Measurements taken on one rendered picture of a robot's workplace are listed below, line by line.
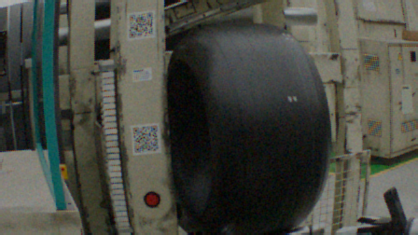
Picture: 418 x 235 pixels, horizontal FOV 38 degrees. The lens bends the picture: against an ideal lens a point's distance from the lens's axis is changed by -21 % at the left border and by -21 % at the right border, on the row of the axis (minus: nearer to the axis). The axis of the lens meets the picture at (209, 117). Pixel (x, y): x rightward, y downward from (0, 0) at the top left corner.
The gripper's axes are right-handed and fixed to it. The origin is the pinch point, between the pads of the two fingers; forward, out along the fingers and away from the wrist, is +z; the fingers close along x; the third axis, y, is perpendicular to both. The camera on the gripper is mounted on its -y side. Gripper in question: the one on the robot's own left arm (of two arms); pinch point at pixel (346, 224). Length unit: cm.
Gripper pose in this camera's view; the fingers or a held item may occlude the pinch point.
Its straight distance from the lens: 153.0
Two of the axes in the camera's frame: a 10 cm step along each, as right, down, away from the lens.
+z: -8.4, -0.4, 5.5
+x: 5.5, -0.2, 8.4
